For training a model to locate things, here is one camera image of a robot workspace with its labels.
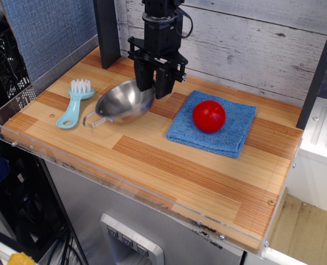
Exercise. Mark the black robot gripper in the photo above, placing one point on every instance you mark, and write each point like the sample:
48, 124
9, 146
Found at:
159, 49

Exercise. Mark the stainless steel strainer bowl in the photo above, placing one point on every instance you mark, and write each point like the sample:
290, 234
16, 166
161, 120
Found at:
121, 104

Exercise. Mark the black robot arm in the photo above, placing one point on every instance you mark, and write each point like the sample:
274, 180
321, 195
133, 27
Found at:
163, 9

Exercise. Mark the light blue scrub brush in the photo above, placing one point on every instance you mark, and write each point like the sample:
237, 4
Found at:
80, 90

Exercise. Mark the folded blue cloth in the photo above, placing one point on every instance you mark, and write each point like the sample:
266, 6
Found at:
227, 141

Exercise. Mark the red ball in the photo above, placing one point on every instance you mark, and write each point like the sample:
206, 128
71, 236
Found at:
209, 116

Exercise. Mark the black plastic crate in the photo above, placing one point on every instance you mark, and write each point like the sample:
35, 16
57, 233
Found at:
13, 73

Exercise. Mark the silver toy appliance cabinet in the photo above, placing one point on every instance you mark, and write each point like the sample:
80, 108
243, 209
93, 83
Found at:
85, 200

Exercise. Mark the white toy sink counter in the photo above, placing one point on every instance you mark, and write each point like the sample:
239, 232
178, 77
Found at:
307, 178

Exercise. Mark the clear acrylic table guard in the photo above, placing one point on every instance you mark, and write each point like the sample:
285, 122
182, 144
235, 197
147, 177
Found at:
227, 200

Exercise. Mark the yellow object bottom left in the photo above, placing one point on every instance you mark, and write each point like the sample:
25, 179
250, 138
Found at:
20, 259

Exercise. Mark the dark grey left post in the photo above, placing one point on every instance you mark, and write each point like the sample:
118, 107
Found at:
106, 22

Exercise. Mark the dark grey post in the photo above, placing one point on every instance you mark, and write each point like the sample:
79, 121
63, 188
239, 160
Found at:
106, 22
313, 90

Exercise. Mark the dark grey right post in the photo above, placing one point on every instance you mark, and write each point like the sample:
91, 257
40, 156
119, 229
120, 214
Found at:
313, 90

